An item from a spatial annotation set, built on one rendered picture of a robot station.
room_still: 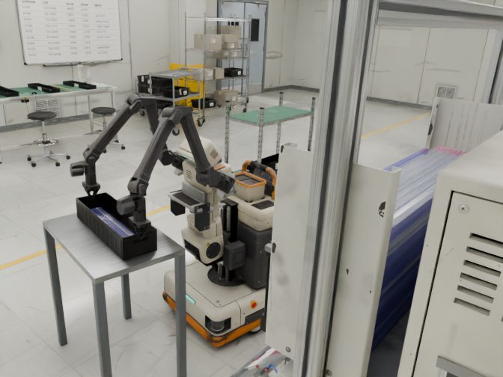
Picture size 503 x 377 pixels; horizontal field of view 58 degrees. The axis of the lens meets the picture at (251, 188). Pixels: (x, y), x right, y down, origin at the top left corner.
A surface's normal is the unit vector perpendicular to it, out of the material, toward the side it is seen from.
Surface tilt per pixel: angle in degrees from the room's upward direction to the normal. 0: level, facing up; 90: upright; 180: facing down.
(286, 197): 90
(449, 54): 90
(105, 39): 90
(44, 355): 0
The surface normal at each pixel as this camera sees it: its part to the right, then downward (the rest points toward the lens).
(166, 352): 0.04, -0.93
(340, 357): -0.64, 0.25
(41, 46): 0.77, 0.26
